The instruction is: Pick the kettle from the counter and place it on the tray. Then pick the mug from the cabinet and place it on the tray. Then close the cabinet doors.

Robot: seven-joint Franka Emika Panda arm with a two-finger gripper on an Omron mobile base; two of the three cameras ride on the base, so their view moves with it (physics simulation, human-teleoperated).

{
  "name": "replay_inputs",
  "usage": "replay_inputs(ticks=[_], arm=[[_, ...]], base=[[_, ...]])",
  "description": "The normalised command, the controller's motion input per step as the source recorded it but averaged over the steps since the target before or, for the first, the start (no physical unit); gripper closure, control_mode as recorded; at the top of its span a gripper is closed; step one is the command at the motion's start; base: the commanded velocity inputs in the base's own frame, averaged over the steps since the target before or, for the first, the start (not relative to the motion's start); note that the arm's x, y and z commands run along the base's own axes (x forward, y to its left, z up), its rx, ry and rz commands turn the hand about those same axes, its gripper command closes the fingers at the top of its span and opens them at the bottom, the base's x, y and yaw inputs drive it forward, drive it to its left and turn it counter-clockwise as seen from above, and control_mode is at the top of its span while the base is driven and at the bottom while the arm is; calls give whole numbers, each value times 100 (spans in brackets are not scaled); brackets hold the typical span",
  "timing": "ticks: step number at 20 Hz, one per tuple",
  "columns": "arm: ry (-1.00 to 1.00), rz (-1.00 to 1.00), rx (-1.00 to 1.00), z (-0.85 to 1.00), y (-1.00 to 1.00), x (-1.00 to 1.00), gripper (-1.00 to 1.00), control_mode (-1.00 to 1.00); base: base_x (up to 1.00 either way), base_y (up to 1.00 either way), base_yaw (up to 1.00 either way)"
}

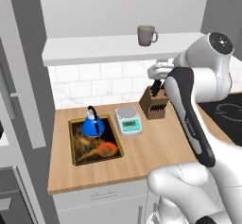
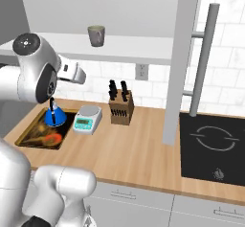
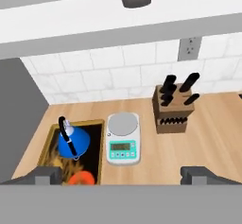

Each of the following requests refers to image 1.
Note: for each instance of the white open wall cabinet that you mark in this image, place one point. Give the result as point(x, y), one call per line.
point(104, 49)

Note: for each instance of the wooden knife block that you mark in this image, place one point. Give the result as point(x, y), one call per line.
point(154, 106)

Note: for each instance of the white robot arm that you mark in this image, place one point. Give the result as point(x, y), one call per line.
point(201, 82)

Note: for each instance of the grey tall appliance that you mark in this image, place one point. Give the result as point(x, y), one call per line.
point(8, 108)

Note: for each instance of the grey cabinet door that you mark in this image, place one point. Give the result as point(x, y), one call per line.
point(22, 64)
point(220, 13)

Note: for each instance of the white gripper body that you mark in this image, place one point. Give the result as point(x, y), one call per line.
point(159, 70)

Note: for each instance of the grey mug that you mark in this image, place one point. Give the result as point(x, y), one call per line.
point(145, 36)

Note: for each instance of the white kitchen scale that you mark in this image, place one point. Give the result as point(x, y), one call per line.
point(129, 124)

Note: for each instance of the dark painted tray, gold frame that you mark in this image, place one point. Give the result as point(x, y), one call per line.
point(94, 152)

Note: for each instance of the dark grey oven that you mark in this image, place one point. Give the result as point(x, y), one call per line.
point(14, 199)

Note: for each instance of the black hob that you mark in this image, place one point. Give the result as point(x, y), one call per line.
point(225, 114)

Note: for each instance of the white drawer front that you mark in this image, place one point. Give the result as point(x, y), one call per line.
point(82, 198)

